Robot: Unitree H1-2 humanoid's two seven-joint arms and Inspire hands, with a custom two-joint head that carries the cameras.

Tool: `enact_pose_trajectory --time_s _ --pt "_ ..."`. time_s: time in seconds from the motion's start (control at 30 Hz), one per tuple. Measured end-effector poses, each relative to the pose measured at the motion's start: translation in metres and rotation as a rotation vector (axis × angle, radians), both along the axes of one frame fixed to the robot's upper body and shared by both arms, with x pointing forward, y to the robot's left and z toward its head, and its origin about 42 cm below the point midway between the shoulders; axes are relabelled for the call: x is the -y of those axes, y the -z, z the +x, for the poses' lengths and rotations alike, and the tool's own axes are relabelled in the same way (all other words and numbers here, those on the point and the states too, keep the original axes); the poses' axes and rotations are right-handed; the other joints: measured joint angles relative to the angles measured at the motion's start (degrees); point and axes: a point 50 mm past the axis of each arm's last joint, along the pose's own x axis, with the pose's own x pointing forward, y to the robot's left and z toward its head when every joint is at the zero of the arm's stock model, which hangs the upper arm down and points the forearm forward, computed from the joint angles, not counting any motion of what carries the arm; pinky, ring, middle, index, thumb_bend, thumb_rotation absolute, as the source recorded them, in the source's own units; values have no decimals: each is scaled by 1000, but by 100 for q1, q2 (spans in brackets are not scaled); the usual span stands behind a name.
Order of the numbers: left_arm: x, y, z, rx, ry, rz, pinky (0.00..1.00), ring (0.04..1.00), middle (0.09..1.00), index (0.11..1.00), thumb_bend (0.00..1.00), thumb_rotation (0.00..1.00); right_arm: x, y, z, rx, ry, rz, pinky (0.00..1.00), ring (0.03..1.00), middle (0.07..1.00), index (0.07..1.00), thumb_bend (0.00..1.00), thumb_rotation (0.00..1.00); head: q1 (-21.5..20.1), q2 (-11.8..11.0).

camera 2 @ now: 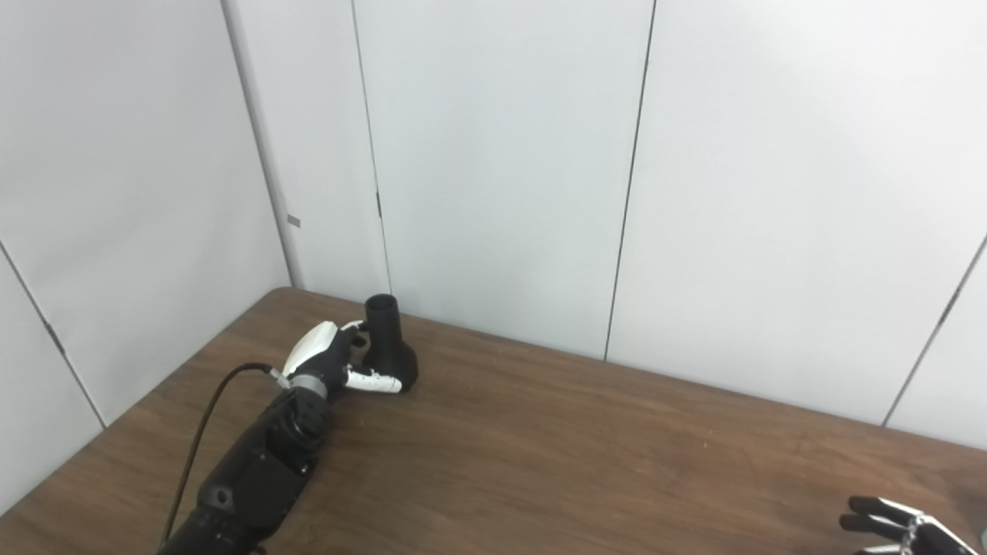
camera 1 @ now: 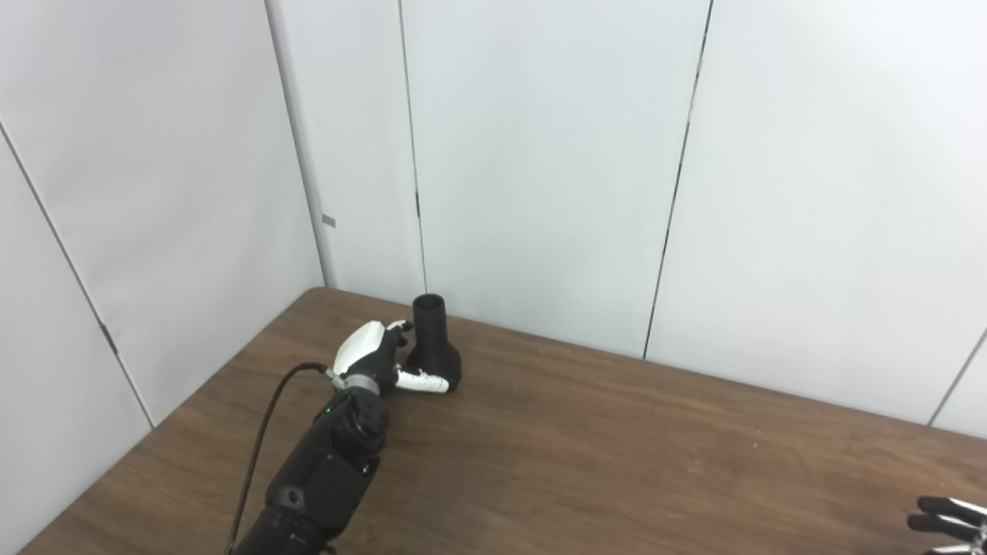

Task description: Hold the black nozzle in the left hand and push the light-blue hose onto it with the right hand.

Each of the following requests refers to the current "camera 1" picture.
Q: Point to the black funnel-shaped nozzle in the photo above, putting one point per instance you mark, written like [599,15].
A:
[433,347]

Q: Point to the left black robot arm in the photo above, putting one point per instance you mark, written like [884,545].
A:
[324,470]

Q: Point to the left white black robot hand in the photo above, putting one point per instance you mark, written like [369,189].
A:
[362,347]

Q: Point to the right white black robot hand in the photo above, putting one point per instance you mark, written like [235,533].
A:
[960,520]

